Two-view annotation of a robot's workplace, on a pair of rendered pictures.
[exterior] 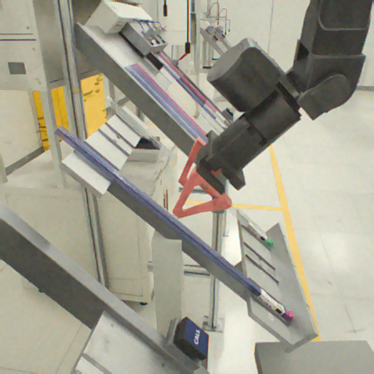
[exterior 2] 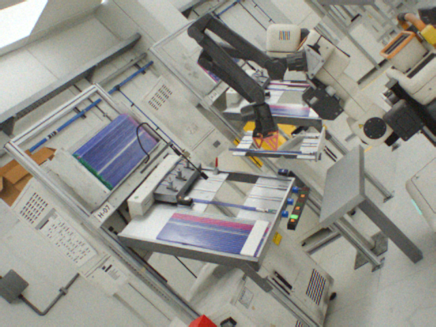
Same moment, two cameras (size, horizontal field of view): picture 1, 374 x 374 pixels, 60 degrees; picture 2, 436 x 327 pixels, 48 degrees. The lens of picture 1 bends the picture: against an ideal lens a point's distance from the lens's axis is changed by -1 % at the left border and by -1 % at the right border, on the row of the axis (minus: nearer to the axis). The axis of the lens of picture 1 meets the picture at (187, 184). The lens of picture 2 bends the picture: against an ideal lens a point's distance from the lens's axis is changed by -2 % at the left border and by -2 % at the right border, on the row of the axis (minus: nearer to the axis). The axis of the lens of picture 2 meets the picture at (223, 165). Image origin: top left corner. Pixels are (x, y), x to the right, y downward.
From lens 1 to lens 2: 238 cm
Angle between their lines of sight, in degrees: 33
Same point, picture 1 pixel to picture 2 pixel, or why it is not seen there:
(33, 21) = (210, 122)
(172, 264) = (286, 164)
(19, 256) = (237, 177)
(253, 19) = not seen: outside the picture
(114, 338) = (263, 180)
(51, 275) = (245, 177)
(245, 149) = (259, 125)
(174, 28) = (300, 20)
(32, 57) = (218, 135)
